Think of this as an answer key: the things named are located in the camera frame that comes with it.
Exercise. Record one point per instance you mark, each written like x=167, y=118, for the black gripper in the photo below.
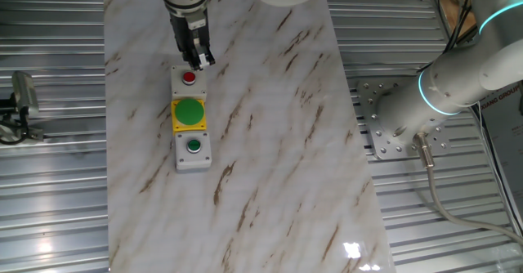
x=189, y=32

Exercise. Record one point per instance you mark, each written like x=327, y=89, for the grey box red button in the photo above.
x=181, y=87

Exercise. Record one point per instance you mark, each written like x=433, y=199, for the yellow box large green button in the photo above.
x=189, y=112

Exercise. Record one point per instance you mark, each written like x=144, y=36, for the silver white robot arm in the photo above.
x=449, y=85

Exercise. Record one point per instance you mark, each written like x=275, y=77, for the grey box small green button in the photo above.
x=193, y=156

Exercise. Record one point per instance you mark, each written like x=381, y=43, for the marble pattern table mat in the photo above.
x=265, y=191

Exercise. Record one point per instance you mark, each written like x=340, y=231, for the brown wooden board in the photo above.
x=449, y=9

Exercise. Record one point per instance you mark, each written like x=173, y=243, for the printed poster sign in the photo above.
x=506, y=142

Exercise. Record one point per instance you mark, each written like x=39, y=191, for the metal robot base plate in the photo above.
x=367, y=101

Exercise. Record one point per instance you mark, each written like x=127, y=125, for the grey camera on mount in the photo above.
x=24, y=95

